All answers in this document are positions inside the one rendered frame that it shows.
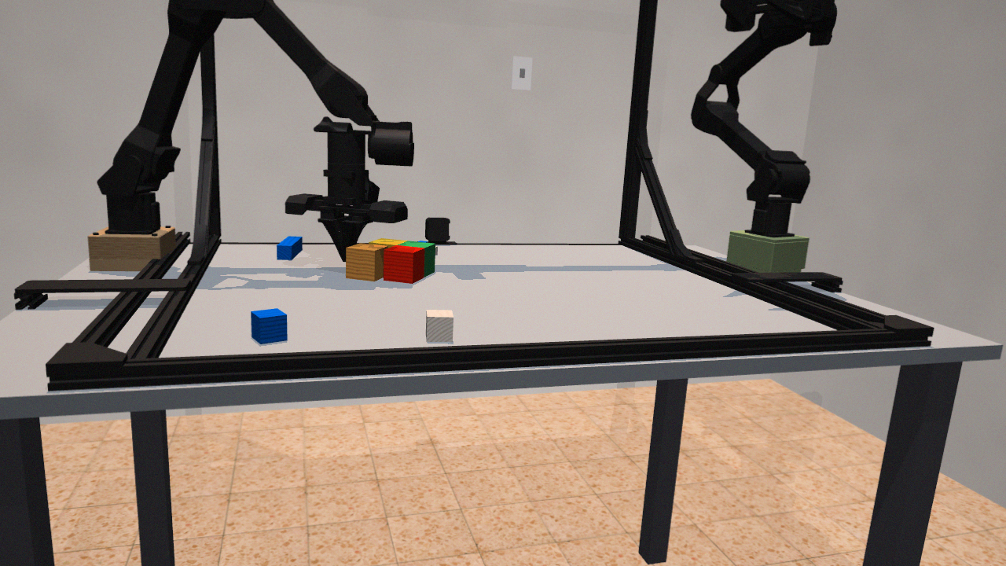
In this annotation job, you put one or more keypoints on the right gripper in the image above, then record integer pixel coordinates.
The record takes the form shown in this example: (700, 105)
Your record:
(346, 186)

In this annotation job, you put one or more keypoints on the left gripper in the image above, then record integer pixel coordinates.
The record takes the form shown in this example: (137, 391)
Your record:
(742, 13)

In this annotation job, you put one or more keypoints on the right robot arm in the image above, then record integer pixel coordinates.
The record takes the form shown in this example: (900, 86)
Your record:
(146, 155)

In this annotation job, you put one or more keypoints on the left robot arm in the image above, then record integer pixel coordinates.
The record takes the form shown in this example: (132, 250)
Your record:
(775, 172)

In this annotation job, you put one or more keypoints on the red cube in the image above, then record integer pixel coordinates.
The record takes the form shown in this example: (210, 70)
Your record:
(403, 264)

